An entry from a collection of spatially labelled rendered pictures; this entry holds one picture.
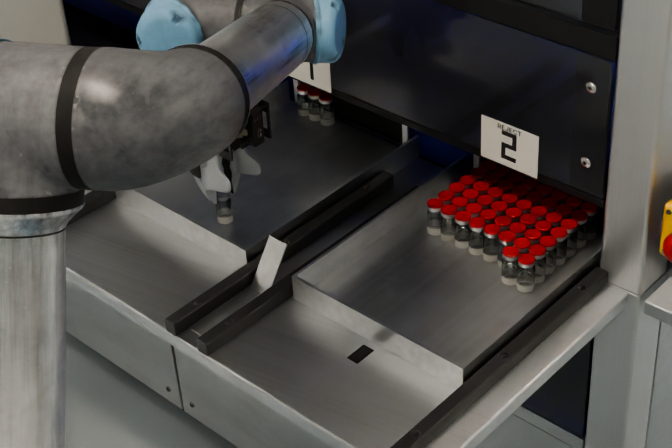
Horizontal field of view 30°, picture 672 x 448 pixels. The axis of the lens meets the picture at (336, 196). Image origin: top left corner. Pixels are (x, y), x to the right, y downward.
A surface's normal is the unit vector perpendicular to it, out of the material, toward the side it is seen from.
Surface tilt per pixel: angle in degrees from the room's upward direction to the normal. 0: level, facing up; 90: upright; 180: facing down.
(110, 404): 0
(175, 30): 90
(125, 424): 0
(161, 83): 40
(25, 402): 71
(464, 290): 0
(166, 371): 90
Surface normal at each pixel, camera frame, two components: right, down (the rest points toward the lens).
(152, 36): -0.22, 0.55
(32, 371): 0.58, 0.18
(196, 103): 0.73, -0.06
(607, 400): -0.67, 0.45
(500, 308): -0.05, -0.82
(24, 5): 0.73, 0.36
